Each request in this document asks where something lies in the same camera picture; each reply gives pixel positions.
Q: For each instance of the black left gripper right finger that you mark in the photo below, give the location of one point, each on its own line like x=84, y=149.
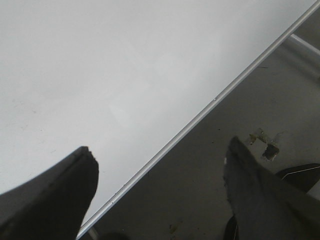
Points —
x=266, y=207

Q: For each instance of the white metal table leg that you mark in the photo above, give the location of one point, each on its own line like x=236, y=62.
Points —
x=304, y=45

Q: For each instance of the white whiteboard with aluminium frame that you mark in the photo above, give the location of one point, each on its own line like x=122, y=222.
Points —
x=126, y=78

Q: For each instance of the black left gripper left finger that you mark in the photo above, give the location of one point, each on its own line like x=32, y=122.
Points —
x=52, y=205

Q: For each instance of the black object on floor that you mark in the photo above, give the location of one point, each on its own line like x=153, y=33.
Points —
x=302, y=177

